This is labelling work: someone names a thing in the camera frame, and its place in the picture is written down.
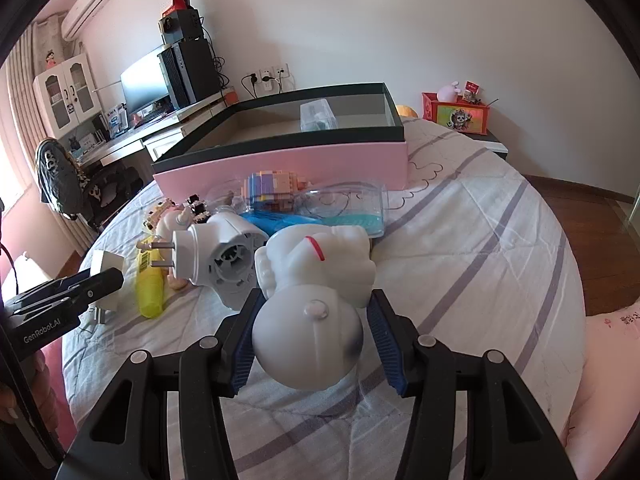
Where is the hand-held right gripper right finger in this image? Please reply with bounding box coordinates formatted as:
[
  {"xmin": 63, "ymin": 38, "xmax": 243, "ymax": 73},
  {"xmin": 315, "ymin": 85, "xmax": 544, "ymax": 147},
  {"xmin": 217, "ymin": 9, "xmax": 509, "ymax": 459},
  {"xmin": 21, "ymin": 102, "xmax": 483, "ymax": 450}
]
[{"xmin": 366, "ymin": 287, "xmax": 583, "ymax": 480}]

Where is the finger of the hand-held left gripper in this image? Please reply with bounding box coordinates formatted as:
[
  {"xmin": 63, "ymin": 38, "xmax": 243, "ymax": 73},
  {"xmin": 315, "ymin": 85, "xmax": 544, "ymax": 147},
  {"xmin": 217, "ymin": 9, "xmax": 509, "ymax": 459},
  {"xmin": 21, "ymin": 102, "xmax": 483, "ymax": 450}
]
[
  {"xmin": 52, "ymin": 269, "xmax": 95, "ymax": 292},
  {"xmin": 5, "ymin": 267, "xmax": 125, "ymax": 317}
]

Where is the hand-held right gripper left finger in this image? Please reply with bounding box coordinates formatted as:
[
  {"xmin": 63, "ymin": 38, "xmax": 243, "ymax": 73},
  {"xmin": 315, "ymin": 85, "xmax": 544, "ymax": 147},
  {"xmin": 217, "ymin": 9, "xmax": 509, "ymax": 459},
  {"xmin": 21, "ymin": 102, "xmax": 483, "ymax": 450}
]
[{"xmin": 54, "ymin": 287, "xmax": 266, "ymax": 480}]

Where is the white charger plug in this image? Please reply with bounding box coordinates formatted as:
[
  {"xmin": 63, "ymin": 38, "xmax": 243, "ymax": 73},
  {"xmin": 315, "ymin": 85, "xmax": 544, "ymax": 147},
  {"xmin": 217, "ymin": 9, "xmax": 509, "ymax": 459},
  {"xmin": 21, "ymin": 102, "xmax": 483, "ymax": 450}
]
[{"xmin": 89, "ymin": 249, "xmax": 126, "ymax": 326}]

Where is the yellow highlighter pen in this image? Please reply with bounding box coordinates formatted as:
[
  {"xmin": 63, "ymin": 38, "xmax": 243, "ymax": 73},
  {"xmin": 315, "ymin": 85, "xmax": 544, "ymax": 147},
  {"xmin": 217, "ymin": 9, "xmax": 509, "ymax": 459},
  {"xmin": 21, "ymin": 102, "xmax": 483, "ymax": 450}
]
[{"xmin": 135, "ymin": 237, "xmax": 173, "ymax": 319}]

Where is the pink building block figure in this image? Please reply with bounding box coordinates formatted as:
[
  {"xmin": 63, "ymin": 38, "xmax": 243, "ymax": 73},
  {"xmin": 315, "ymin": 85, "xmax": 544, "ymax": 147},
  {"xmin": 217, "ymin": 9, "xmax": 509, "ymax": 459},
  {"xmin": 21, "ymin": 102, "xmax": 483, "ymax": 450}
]
[{"xmin": 142, "ymin": 199, "xmax": 176, "ymax": 233}]

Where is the pink doll figurine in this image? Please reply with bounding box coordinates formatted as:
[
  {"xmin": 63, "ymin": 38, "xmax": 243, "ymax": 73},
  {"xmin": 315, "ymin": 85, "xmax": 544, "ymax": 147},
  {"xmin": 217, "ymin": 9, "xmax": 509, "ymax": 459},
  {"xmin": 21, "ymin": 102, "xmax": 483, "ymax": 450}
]
[{"xmin": 150, "ymin": 204, "xmax": 201, "ymax": 291}]

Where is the white astronaut figurine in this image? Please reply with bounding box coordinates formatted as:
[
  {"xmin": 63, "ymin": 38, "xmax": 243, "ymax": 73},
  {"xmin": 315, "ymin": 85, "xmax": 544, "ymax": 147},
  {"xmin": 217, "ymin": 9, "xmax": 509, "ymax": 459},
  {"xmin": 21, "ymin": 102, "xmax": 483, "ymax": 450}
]
[{"xmin": 251, "ymin": 225, "xmax": 377, "ymax": 391}]

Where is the white round plug adapter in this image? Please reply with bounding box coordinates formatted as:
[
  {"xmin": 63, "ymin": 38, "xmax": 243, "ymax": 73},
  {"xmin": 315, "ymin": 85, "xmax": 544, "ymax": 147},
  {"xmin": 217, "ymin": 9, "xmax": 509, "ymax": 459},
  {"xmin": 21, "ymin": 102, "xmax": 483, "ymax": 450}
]
[{"xmin": 172, "ymin": 211, "xmax": 271, "ymax": 311}]

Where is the black tower model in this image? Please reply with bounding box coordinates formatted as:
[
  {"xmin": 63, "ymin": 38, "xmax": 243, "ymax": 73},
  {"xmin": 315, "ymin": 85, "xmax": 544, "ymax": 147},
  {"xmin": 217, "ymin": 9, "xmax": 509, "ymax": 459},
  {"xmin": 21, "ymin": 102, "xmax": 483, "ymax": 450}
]
[{"xmin": 184, "ymin": 196, "xmax": 210, "ymax": 226}]

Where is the clear case with blue base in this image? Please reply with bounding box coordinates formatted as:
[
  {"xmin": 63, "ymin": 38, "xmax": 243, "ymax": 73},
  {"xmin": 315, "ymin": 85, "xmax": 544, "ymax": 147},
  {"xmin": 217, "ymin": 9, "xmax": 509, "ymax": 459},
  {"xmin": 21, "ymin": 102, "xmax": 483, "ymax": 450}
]
[{"xmin": 300, "ymin": 184, "xmax": 391, "ymax": 240}]

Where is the blue highlighter pen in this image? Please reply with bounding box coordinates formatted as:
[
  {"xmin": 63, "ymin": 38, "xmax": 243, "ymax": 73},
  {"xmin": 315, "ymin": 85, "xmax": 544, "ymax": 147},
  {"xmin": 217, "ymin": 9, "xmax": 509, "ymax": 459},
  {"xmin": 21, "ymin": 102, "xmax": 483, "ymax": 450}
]
[{"xmin": 239, "ymin": 209, "xmax": 323, "ymax": 236}]

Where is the small clear plastic bottle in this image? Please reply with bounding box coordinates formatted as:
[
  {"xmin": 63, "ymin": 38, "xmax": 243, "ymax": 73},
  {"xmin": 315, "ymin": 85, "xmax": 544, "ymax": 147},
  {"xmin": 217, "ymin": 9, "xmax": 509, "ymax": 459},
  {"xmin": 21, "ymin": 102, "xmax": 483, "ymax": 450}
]
[{"xmin": 205, "ymin": 180, "xmax": 251, "ymax": 216}]

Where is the pastel building block figure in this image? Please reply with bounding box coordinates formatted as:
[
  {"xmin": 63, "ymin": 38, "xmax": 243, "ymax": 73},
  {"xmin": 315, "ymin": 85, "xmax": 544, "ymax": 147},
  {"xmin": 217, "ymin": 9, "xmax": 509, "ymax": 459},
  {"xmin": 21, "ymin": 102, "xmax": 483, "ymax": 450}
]
[{"xmin": 242, "ymin": 171, "xmax": 311, "ymax": 213}]

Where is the pink box with dark rim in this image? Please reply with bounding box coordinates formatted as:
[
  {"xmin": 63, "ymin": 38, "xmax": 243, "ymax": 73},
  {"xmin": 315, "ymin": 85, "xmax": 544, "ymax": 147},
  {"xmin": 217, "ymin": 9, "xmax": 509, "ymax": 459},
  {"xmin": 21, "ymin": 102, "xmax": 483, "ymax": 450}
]
[{"xmin": 151, "ymin": 81, "xmax": 410, "ymax": 196}]

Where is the person's left hand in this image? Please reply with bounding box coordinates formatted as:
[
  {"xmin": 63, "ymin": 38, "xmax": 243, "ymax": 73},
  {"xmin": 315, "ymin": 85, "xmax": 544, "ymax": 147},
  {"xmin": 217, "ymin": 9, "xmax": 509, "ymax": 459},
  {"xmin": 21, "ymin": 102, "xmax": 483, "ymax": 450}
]
[{"xmin": 0, "ymin": 390, "xmax": 23, "ymax": 426}]

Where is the white radiator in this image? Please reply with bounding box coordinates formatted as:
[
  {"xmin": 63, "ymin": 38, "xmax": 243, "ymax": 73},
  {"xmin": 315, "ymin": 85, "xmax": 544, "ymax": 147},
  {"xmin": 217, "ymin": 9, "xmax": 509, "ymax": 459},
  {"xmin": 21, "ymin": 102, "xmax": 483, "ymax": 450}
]
[{"xmin": 65, "ymin": 210, "xmax": 98, "ymax": 256}]

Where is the black office chair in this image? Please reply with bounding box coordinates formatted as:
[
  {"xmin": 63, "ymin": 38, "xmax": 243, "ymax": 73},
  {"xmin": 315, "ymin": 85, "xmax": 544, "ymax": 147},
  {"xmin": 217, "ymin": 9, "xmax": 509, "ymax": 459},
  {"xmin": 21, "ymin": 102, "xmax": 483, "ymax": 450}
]
[{"xmin": 75, "ymin": 162, "xmax": 146, "ymax": 233}]

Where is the dark printed jacket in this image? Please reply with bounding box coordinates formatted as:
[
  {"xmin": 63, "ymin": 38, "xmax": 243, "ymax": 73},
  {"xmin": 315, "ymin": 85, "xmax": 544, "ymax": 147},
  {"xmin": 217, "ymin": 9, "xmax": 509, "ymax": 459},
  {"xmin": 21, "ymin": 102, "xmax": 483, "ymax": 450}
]
[{"xmin": 34, "ymin": 137, "xmax": 86, "ymax": 218}]

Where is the white desk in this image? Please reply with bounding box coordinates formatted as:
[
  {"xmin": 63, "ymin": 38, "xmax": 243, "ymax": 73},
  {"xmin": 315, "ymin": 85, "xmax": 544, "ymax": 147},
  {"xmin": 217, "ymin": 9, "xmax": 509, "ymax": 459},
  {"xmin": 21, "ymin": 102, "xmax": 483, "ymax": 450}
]
[{"xmin": 65, "ymin": 87, "xmax": 238, "ymax": 171}]

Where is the blue and white box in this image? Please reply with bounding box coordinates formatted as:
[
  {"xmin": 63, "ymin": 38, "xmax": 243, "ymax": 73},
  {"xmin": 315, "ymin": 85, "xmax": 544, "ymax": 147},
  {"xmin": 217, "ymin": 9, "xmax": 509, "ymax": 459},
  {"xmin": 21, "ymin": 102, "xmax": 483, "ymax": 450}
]
[{"xmin": 102, "ymin": 105, "xmax": 128, "ymax": 136}]

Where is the beige curtain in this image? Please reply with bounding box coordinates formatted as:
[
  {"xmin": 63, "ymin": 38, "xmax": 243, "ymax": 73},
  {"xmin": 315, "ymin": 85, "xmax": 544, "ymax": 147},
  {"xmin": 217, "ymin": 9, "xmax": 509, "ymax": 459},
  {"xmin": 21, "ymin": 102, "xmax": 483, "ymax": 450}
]
[{"xmin": 0, "ymin": 15, "xmax": 68, "ymax": 261}]

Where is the black computer monitor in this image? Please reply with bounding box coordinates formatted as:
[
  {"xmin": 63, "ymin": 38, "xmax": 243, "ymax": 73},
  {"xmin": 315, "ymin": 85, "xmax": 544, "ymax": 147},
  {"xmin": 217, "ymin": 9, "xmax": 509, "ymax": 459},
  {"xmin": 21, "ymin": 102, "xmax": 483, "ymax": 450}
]
[{"xmin": 120, "ymin": 45, "xmax": 173, "ymax": 113}]

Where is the white glass-door cabinet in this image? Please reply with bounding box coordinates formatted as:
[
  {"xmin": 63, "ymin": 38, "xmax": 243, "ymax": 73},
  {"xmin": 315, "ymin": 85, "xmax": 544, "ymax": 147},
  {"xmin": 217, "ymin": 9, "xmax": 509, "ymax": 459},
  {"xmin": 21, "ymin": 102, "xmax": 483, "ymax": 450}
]
[{"xmin": 32, "ymin": 52, "xmax": 106, "ymax": 138}]

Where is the pink printed pillow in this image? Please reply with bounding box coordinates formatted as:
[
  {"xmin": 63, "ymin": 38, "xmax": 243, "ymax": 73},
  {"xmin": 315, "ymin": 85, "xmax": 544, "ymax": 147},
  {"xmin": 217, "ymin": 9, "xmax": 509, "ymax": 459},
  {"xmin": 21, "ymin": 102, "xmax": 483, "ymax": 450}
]
[{"xmin": 562, "ymin": 295, "xmax": 640, "ymax": 480}]

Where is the black computer tower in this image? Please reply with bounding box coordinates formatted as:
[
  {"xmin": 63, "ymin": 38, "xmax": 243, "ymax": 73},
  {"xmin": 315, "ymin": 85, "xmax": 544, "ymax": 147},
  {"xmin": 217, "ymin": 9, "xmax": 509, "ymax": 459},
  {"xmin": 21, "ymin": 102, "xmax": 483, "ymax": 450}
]
[{"xmin": 157, "ymin": 39, "xmax": 221, "ymax": 108}]

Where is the red printed storage crate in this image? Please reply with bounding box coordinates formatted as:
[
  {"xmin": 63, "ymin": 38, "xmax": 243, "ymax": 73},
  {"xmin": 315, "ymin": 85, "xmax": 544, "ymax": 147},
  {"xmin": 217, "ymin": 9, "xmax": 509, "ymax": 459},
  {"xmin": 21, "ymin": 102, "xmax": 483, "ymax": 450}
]
[{"xmin": 421, "ymin": 91, "xmax": 492, "ymax": 135}]

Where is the pink plush toy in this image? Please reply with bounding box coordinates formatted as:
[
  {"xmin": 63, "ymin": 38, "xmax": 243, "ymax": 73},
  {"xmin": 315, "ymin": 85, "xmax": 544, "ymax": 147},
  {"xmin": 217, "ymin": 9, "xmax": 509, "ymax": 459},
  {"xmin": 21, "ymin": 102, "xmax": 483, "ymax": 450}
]
[{"xmin": 436, "ymin": 80, "xmax": 463, "ymax": 103}]

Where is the black speaker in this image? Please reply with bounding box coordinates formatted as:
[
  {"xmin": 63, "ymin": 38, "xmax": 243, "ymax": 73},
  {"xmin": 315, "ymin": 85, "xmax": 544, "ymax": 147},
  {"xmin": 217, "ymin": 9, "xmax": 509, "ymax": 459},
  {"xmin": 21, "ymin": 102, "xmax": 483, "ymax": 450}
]
[{"xmin": 159, "ymin": 7, "xmax": 206, "ymax": 46}]

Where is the white air conditioner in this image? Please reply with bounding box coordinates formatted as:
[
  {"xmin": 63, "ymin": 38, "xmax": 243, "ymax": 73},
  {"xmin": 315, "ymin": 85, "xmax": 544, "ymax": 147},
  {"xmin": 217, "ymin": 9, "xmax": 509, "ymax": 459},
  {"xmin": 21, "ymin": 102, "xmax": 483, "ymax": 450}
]
[{"xmin": 61, "ymin": 0, "xmax": 120, "ymax": 41}]

